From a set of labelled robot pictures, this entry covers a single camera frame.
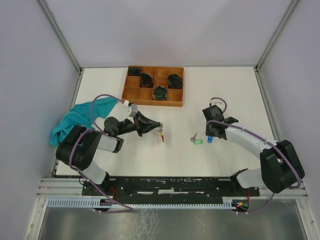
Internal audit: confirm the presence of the purple cable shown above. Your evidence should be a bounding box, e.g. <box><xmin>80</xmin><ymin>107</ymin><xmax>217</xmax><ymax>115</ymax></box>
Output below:
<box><xmin>206</xmin><ymin>96</ymin><xmax>305</xmax><ymax>214</ymax></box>
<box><xmin>67</xmin><ymin>93</ymin><xmax>136</xmax><ymax>215</ymax></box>

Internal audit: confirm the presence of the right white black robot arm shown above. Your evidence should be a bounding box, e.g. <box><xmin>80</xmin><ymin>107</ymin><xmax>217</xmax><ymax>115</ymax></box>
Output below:
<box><xmin>202</xmin><ymin>105</ymin><xmax>305</xmax><ymax>196</ymax></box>

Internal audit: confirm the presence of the rolled dark tie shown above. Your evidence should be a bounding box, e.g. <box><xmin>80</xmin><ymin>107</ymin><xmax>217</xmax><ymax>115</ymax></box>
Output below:
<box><xmin>168</xmin><ymin>73</ymin><xmax>183</xmax><ymax>89</ymax></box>
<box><xmin>127</xmin><ymin>66</ymin><xmax>142</xmax><ymax>77</ymax></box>
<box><xmin>139</xmin><ymin>73</ymin><xmax>154</xmax><ymax>88</ymax></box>

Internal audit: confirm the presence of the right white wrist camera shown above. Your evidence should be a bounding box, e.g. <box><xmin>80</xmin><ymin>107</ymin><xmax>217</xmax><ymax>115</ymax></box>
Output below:
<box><xmin>209</xmin><ymin>99</ymin><xmax>225</xmax><ymax>108</ymax></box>

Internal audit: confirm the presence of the grey slotted cable duct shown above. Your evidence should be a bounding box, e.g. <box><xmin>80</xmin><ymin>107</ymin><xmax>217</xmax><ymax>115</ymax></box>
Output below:
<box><xmin>47</xmin><ymin>197</ymin><xmax>236</xmax><ymax>210</ymax></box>

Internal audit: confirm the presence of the key with green tag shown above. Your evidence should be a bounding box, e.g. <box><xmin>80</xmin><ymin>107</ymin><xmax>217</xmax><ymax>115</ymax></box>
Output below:
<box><xmin>190</xmin><ymin>133</ymin><xmax>203</xmax><ymax>145</ymax></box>

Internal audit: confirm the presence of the rolled dark tie right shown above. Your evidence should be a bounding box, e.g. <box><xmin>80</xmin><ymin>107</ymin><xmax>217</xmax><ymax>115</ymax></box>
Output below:
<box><xmin>168</xmin><ymin>73</ymin><xmax>183</xmax><ymax>89</ymax></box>

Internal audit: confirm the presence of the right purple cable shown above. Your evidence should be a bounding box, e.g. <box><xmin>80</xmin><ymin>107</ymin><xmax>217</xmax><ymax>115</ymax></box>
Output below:
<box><xmin>206</xmin><ymin>96</ymin><xmax>305</xmax><ymax>214</ymax></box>

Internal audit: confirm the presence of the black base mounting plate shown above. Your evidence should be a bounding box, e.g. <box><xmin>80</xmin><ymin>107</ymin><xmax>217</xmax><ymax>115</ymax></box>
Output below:
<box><xmin>82</xmin><ymin>174</ymin><xmax>261</xmax><ymax>204</ymax></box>

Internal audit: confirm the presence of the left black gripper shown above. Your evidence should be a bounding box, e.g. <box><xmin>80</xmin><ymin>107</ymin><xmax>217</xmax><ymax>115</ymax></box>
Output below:
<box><xmin>116</xmin><ymin>110</ymin><xmax>161</xmax><ymax>137</ymax></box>

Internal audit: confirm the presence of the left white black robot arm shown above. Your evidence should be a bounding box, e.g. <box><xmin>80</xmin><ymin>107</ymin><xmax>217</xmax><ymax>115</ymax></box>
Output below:
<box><xmin>55</xmin><ymin>111</ymin><xmax>163</xmax><ymax>195</ymax></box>

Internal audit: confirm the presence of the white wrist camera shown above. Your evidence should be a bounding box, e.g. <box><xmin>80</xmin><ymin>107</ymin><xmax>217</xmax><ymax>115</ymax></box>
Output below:
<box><xmin>123</xmin><ymin>100</ymin><xmax>138</xmax><ymax>123</ymax></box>
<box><xmin>209</xmin><ymin>99</ymin><xmax>225</xmax><ymax>108</ymax></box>

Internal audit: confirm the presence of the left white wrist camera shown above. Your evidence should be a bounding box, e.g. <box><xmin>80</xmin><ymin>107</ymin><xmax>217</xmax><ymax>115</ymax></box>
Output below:
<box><xmin>123</xmin><ymin>100</ymin><xmax>138</xmax><ymax>123</ymax></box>

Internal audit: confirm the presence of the key with blue tag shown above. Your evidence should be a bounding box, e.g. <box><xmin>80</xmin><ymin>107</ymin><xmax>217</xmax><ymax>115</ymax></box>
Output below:
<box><xmin>207</xmin><ymin>136</ymin><xmax>213</xmax><ymax>144</ymax></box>

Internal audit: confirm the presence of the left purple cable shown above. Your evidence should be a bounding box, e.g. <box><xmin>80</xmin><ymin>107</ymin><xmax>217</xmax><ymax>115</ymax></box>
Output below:
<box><xmin>67</xmin><ymin>93</ymin><xmax>136</xmax><ymax>215</ymax></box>

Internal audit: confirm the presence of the teal cloth towel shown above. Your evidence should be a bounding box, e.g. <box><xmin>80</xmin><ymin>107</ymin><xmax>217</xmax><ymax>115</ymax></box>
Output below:
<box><xmin>49</xmin><ymin>96</ymin><xmax>118</xmax><ymax>147</ymax></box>

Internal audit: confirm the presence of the rolled dark tie top left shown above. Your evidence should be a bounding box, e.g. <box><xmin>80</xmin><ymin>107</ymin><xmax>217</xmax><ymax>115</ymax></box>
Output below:
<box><xmin>127</xmin><ymin>66</ymin><xmax>142</xmax><ymax>77</ymax></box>

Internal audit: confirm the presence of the rolled dark tie centre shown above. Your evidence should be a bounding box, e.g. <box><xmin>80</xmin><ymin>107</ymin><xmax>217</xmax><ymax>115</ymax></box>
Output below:
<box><xmin>139</xmin><ymin>73</ymin><xmax>154</xmax><ymax>88</ymax></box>

